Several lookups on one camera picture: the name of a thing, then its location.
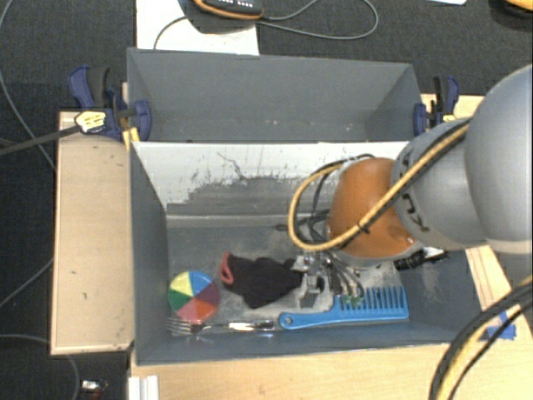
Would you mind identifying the blue plastic comb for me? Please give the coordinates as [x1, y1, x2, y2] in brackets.
[277, 285, 411, 332]

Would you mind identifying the multicolour round disc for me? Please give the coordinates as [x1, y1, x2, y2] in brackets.
[167, 270, 222, 323]

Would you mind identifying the pale wood flat board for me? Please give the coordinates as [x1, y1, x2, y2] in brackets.
[50, 110, 136, 356]

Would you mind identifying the black cylinder on white bracket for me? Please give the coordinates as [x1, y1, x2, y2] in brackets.
[393, 247, 450, 272]

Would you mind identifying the silver metal fork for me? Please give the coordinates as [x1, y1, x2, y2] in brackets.
[165, 316, 276, 338]

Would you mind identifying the grey metal bin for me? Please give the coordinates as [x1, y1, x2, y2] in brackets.
[125, 47, 485, 367]

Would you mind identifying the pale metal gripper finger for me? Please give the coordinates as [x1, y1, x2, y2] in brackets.
[291, 255, 313, 276]
[298, 275, 322, 310]

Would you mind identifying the black cloth with red loop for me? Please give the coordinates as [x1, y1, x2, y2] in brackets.
[219, 251, 304, 310]

